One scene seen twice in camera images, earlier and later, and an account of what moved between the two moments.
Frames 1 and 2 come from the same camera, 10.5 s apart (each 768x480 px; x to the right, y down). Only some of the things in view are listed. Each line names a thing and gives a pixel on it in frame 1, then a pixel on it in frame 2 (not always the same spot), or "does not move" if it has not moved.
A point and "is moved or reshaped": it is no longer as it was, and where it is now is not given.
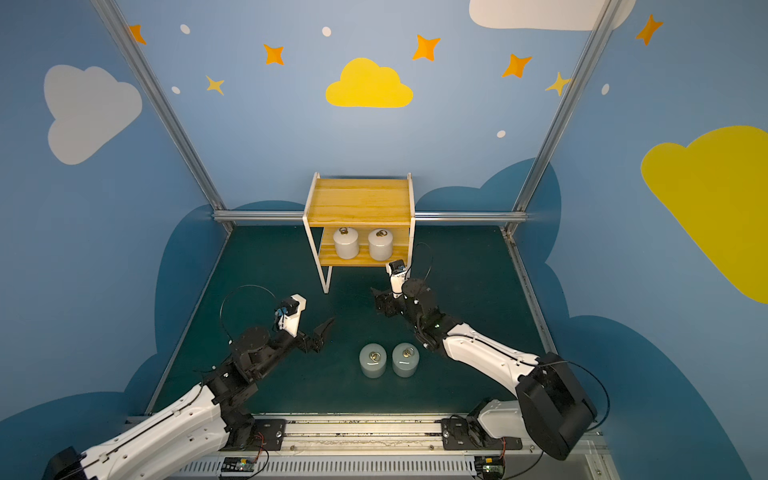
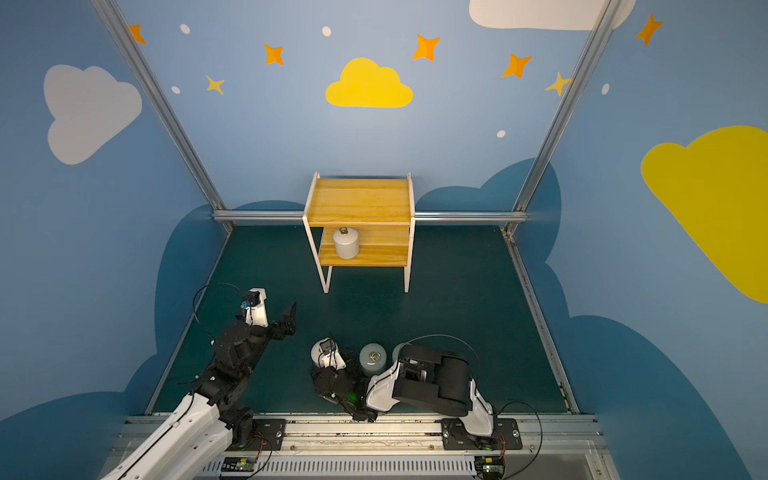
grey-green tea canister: x=372 y=360 does not move
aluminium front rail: x=360 y=447 does not move
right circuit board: x=491 y=467 does not move
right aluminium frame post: x=547 y=141 does not move
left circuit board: x=238 y=464 does not move
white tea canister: x=380 y=244 is moved or reshaped
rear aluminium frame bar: x=418 y=216 does not move
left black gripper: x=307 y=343 → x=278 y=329
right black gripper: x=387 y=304 → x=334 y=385
